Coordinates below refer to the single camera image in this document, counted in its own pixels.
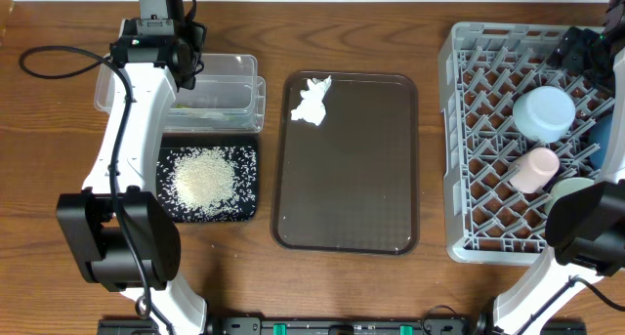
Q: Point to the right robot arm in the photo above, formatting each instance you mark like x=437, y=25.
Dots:
x=585, y=229

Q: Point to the black tray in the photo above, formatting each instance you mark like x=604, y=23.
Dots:
x=244, y=213

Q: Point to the white tissue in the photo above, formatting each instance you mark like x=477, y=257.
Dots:
x=311, y=107

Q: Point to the brown serving tray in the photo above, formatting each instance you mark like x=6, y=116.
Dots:
x=350, y=184

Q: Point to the clear plastic bin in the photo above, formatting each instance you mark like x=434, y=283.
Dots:
x=227, y=81

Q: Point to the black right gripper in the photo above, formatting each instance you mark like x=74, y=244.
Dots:
x=573, y=52

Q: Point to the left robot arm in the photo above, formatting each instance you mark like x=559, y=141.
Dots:
x=118, y=233

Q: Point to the pile of rice grains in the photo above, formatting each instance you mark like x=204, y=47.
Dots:
x=202, y=181

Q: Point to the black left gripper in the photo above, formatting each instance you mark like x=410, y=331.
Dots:
x=194, y=37

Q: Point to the light blue bowl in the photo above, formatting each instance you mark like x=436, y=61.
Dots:
x=544, y=114

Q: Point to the dark blue plate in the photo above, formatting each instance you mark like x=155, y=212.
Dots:
x=599, y=135

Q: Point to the grey dishwasher rack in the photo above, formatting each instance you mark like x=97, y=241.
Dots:
x=483, y=68

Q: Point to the yellow snack wrapper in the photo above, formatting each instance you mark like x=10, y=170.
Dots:
x=201, y=113

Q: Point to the pink cup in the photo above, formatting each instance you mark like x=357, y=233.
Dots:
x=534, y=170

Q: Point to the mint green bowl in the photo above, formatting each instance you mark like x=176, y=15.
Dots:
x=566, y=187

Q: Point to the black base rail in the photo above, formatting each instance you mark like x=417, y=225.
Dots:
x=256, y=326

